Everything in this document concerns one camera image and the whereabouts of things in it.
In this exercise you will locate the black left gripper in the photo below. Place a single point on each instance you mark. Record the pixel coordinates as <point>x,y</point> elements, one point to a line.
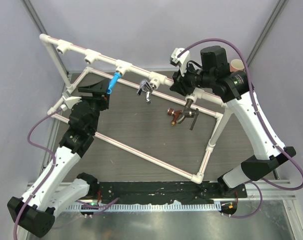
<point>101,88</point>

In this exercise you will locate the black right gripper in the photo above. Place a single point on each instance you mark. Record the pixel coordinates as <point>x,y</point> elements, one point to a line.
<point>179,84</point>

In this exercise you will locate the blue plastic faucet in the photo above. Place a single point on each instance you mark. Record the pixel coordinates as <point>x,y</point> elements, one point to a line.
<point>113,82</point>

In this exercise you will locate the white PVC pipe frame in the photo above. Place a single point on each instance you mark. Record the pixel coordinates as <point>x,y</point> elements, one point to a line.
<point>55,46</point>

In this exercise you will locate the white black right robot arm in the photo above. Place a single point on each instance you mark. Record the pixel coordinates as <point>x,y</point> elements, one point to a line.
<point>236,91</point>

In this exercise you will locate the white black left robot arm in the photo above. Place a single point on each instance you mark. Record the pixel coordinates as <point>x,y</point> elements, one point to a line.
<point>36,210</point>

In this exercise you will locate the brown plastic faucet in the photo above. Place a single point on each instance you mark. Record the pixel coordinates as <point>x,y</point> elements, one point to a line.
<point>175,115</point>

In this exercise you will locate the grey plastic faucet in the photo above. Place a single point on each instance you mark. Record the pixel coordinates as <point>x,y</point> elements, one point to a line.
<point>189,113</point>

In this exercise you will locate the chrome metal faucet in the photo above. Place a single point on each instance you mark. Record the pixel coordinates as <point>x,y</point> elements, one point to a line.
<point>147,88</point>

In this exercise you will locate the pink ceramic mug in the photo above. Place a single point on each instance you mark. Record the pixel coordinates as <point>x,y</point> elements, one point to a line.
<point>236,65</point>

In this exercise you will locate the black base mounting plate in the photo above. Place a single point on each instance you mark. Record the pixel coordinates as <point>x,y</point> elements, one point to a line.
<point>165,192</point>

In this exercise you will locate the aluminium corner profile right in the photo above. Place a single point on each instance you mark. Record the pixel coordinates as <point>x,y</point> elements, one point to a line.
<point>272,19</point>

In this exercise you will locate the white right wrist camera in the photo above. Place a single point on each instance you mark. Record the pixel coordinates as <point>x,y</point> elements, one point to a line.
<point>180,60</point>

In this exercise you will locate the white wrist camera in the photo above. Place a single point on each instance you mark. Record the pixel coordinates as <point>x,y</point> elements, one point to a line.
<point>180,60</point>
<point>69,101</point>

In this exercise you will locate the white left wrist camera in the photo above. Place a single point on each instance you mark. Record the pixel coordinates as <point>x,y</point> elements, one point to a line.
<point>69,101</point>

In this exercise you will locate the slotted cable duct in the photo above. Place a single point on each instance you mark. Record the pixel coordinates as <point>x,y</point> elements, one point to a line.
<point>174,207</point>

